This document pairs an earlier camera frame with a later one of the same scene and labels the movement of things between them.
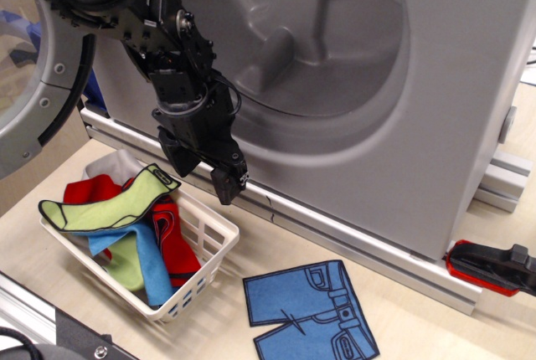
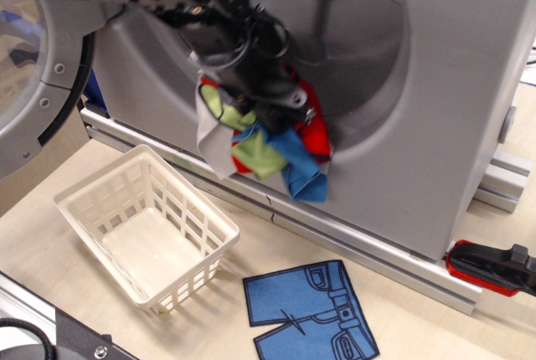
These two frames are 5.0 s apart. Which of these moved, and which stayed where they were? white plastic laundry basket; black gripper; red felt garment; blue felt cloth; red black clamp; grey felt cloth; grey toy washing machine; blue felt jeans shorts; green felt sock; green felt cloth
Moved: red felt garment; blue felt cloth; white plastic laundry basket; grey felt cloth; black gripper; green felt sock; green felt cloth
Stayed: grey toy washing machine; blue felt jeans shorts; red black clamp
